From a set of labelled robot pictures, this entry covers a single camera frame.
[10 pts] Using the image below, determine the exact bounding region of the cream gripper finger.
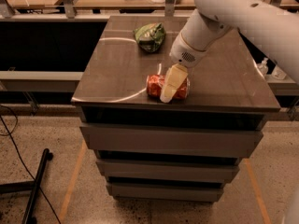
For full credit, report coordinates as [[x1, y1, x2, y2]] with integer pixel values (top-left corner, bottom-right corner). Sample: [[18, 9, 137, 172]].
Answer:
[[160, 63, 188, 103]]

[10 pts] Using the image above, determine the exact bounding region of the clear sanitizer bottle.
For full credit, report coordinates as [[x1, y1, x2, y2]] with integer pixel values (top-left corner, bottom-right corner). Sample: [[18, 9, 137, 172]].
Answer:
[[257, 58, 268, 77], [272, 65, 286, 80]]

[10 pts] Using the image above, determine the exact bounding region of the red coke can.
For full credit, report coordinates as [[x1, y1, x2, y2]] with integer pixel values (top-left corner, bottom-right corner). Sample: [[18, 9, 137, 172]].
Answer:
[[146, 75, 190, 100]]

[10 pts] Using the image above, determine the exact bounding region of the green chip bag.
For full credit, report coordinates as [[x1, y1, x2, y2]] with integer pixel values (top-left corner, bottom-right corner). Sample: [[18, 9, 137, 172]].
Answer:
[[133, 22, 166, 53]]

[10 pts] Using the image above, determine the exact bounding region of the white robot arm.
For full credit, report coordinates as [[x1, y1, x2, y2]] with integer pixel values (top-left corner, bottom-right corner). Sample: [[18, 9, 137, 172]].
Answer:
[[160, 0, 299, 103]]

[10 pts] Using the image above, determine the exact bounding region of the clear sanitizer bottle left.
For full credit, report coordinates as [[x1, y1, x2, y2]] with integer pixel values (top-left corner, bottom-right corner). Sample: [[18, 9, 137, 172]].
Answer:
[[257, 58, 268, 77]]

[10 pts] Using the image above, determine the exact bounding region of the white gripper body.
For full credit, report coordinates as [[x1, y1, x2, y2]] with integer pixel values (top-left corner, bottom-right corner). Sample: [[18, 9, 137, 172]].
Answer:
[[169, 33, 206, 68]]

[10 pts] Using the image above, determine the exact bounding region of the black stand leg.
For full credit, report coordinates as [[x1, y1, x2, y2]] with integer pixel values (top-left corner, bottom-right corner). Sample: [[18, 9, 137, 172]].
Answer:
[[0, 148, 53, 224]]

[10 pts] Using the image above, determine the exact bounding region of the clear sanitizer bottle right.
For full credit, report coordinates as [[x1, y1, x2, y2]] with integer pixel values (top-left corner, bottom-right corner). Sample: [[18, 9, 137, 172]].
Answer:
[[272, 65, 286, 80]]

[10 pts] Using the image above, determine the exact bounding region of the black floor cable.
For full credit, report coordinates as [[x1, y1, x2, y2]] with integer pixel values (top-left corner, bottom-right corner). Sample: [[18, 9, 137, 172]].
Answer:
[[0, 105, 63, 224]]

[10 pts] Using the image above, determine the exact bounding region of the grey drawer cabinet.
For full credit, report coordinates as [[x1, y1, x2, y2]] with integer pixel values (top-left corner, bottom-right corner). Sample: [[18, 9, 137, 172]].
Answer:
[[72, 16, 280, 203]]

